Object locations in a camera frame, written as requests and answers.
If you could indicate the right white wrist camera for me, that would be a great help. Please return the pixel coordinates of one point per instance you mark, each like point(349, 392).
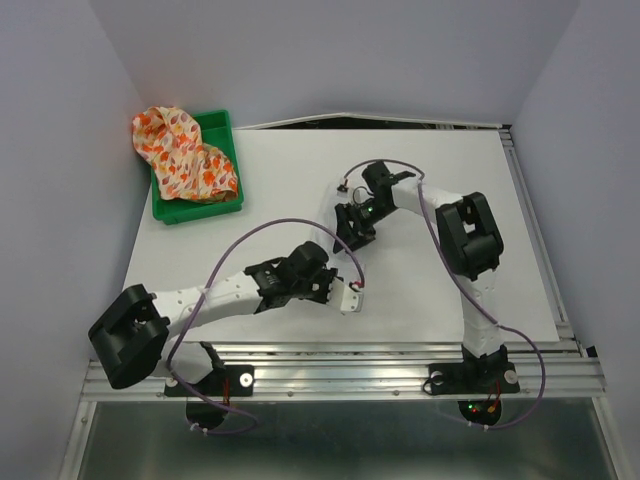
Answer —
point(355, 195)

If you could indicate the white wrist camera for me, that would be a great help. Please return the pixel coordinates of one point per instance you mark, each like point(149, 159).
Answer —
point(355, 195)
point(351, 298)

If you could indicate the aluminium right side rail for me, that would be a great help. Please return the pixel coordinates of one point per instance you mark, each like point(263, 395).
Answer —
point(552, 291)

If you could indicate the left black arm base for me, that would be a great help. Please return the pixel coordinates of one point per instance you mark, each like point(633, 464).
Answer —
point(208, 407)

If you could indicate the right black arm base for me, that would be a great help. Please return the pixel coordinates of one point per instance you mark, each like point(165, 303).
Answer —
point(480, 388)

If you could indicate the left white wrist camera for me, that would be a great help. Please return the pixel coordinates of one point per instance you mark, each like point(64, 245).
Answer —
point(351, 298)

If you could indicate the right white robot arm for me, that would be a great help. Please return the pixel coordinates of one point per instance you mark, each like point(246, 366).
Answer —
point(462, 227)

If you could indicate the green plastic bin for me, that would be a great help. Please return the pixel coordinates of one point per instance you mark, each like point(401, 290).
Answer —
point(216, 129)

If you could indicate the orange floral skirt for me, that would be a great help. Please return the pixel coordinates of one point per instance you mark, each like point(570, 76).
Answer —
point(185, 167)

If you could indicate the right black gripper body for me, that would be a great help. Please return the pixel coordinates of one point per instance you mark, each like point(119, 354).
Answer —
point(364, 216)

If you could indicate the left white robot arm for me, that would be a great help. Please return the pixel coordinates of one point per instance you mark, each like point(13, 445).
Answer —
point(141, 334)

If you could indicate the aluminium front rail frame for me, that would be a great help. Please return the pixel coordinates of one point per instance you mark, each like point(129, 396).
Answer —
point(357, 411)

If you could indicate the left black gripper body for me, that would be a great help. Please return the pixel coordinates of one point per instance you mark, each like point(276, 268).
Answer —
point(318, 289)

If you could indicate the white skirt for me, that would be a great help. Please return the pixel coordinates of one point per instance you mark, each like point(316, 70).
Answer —
point(325, 215)

